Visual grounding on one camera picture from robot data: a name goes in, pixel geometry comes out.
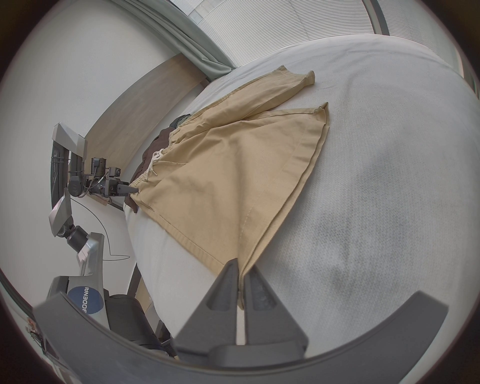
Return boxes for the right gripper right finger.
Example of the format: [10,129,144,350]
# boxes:
[243,264,310,349]

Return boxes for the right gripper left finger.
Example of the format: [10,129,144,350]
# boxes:
[174,258,241,356]

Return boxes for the tan shorts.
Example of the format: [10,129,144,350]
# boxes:
[129,65,331,310]

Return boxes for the bed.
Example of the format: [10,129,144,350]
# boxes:
[84,34,480,358]

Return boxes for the dark brown shorts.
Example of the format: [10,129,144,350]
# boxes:
[124,127,177,214]

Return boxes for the grey-green curtain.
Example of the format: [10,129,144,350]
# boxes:
[124,0,237,82]

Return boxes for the window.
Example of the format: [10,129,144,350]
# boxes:
[169,0,480,94]

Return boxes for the black cable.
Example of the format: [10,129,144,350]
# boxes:
[69,198,132,263]

